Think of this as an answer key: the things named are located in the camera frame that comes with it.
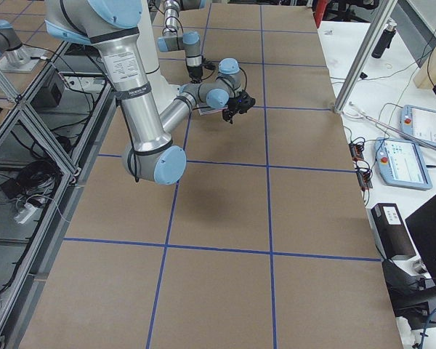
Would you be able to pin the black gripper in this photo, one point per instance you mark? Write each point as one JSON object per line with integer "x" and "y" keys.
{"x": 195, "y": 75}
{"x": 235, "y": 104}

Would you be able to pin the pink grey towel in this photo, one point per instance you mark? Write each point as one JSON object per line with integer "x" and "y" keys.
{"x": 205, "y": 109}

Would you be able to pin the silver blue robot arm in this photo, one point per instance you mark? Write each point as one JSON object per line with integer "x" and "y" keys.
{"x": 174, "y": 38}
{"x": 113, "y": 28}

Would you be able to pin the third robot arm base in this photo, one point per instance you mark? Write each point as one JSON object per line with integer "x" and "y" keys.
{"x": 14, "y": 55}

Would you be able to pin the metal grabber stick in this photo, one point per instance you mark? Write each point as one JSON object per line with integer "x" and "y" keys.
{"x": 362, "y": 116}

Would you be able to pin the black bottle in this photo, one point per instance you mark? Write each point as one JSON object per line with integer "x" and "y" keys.
{"x": 384, "y": 40}

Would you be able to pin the near teach pendant tablet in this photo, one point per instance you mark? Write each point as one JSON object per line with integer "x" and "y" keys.
{"x": 401, "y": 164}

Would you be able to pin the teach pendant tablet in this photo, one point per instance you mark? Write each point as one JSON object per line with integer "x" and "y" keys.
{"x": 419, "y": 122}
{"x": 401, "y": 164}

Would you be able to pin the far teach pendant tablet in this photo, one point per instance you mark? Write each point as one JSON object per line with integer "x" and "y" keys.
{"x": 419, "y": 122}

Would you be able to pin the black box with label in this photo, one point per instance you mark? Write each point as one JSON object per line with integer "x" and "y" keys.
{"x": 392, "y": 232}

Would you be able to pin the white power strip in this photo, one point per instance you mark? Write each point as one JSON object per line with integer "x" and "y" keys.
{"x": 25, "y": 213}

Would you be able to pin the black computer monitor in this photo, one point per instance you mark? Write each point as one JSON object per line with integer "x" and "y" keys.
{"x": 422, "y": 228}

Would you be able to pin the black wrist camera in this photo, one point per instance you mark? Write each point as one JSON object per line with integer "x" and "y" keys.
{"x": 245, "y": 102}

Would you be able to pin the aluminium frame post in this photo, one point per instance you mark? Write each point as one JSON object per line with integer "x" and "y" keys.
{"x": 373, "y": 33}

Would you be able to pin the aluminium frame rack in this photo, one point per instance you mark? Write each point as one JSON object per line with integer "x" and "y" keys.
{"x": 51, "y": 126}

